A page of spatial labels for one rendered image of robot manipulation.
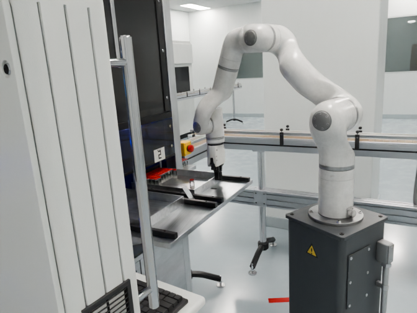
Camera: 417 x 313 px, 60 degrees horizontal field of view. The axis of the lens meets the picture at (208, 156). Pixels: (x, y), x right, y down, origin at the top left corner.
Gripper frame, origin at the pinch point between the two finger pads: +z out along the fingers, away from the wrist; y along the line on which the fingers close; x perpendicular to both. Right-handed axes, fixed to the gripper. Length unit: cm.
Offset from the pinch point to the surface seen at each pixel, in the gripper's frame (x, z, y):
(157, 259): -29, 40, 16
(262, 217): -14, 56, -87
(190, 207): 2.8, 4.4, 30.1
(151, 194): -17.4, 1.3, 28.2
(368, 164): 50, 30, -144
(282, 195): 2, 38, -85
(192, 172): -17.9, 1.2, -5.7
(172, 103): -26.5, -33.7, -7.7
